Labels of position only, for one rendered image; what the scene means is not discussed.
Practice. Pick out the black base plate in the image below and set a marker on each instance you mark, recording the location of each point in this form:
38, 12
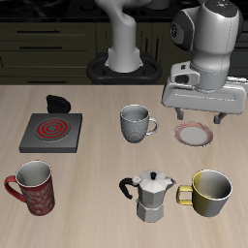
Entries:
97, 69

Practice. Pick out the grey patterned mug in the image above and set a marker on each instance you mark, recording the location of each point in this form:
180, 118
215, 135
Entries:
135, 124

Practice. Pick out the silver moka pot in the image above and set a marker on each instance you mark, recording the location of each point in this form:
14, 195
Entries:
151, 197

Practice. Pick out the red patterned mug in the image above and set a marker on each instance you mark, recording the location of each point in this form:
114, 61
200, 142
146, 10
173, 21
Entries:
35, 190

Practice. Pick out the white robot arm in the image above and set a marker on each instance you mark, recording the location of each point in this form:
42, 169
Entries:
213, 38

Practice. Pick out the round black knob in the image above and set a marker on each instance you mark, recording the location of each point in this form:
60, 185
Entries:
58, 104

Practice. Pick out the dark grey stove plate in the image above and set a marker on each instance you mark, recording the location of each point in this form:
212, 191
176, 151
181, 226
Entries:
51, 133

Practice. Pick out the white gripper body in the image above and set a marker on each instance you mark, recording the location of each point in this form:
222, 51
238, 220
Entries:
201, 98

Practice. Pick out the red rimmed white plate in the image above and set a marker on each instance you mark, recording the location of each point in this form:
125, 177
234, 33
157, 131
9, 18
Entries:
193, 134

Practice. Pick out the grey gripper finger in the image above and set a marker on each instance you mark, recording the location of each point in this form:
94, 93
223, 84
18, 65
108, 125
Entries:
219, 117
179, 113

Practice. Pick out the white and yellow mug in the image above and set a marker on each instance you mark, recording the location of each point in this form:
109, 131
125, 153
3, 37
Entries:
210, 193

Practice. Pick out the dark kitchen cupboards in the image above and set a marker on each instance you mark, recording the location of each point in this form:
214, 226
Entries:
45, 51

